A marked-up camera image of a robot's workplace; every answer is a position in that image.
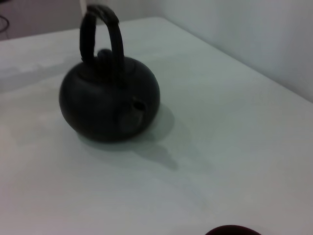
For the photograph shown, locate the thin black background cable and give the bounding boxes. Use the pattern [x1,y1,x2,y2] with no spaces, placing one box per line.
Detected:
[0,14,11,34]

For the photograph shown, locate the black round teapot with handle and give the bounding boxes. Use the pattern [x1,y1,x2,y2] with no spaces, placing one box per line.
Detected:
[58,4,161,144]

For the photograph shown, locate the small dark brown teacup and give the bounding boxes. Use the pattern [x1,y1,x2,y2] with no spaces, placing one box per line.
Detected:
[204,224,256,235]

